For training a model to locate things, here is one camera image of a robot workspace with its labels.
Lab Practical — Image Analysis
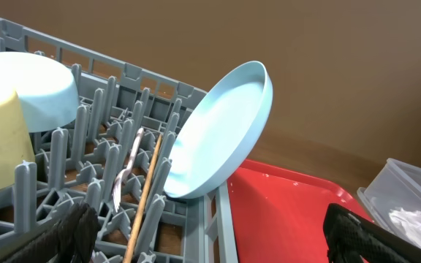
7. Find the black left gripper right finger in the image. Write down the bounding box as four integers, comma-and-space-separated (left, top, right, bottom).
323, 203, 421, 263

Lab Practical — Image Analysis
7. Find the light blue bowl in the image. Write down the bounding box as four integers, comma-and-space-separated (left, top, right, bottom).
0, 51, 80, 133

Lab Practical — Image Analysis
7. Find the red serving tray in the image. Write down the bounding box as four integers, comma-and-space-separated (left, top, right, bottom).
225, 159, 368, 263

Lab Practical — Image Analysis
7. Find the white tissue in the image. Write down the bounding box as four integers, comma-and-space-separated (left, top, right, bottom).
388, 207, 421, 253

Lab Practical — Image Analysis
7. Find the wooden chopstick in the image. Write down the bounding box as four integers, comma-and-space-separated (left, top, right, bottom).
123, 134, 162, 263

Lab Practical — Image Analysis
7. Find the clear plastic bin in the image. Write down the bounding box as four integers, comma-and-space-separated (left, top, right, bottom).
357, 159, 421, 245

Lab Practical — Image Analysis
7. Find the white plastic fork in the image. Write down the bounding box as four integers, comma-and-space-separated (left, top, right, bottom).
112, 128, 145, 213

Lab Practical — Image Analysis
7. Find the light blue plate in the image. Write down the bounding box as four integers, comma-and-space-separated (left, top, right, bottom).
164, 61, 273, 199

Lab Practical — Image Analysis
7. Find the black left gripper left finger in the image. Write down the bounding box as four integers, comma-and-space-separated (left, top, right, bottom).
0, 202, 99, 263

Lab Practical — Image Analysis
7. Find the grey dishwasher rack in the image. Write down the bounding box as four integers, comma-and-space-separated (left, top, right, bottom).
0, 9, 240, 263

